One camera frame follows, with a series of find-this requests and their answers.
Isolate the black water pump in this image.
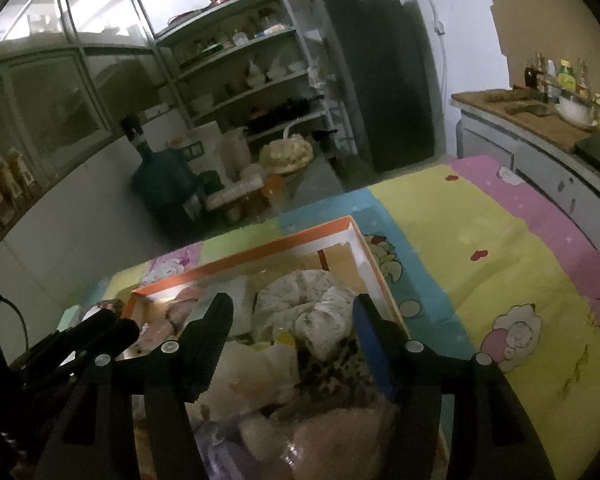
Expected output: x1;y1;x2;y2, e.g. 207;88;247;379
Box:
121;115;149;152

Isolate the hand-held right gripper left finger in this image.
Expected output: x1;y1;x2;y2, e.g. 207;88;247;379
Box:
32;292;233;480

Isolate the white floral cloth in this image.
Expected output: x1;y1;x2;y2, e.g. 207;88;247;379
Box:
254;269;359;362

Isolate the mint green box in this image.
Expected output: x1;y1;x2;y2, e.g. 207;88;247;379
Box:
57;305;84;334

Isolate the cardboard wall sheet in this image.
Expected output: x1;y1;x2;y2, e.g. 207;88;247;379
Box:
484;0;599;92

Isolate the blue water jug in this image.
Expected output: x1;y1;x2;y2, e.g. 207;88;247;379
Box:
130;145;204;224

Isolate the kitchen counter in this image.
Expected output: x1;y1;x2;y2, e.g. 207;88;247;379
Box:
449;87;600;267

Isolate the pink soft cloth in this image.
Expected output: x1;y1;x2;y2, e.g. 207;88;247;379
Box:
295;407;383;480

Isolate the pink plush toy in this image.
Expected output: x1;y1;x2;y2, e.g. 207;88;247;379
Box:
162;287;202;337

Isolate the metal framed window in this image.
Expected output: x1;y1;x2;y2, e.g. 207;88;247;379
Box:
0;0;157;177

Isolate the white carton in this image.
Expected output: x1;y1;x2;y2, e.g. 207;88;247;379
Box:
185;122;227;182

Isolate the beige teddy bear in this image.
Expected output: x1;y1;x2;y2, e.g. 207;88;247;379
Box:
200;342;307;480

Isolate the white sack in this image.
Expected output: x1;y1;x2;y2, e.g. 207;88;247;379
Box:
220;130;252;177

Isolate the dark grey refrigerator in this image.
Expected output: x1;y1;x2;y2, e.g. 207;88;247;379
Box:
311;0;449;174

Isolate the pale yellow bundle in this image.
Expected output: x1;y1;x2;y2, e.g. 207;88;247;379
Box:
259;134;314;174

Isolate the amber liquid bottle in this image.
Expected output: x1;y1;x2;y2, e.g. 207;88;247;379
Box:
0;157;19;222
7;149;37;202

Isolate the white shelf rack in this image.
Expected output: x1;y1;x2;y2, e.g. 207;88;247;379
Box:
152;0;356;159

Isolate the green yellow bottle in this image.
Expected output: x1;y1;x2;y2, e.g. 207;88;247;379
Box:
557;60;577;94

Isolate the white wall cable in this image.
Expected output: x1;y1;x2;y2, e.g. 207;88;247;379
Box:
414;0;452;152

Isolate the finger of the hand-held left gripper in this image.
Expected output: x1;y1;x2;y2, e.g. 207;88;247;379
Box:
87;317;142;362
71;309;124;342

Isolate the clear plastic bag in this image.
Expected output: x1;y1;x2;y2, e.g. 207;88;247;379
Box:
279;404;397;480

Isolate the cartoon printed mat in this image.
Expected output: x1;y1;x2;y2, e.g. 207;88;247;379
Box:
60;155;600;480

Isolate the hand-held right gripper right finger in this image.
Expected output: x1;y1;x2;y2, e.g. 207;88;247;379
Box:
352;294;556;480

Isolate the cardboard box with orange rim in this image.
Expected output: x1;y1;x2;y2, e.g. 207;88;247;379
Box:
117;215;451;480

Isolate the white printed packet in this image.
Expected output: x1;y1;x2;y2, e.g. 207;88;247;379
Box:
82;297;127;322

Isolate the flat red pan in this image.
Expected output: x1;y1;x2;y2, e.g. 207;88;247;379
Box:
167;7;207;27

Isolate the black cable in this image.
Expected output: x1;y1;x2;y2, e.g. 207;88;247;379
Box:
0;260;31;358

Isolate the leopard print cloth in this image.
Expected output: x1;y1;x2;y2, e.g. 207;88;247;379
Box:
295;335;387;407

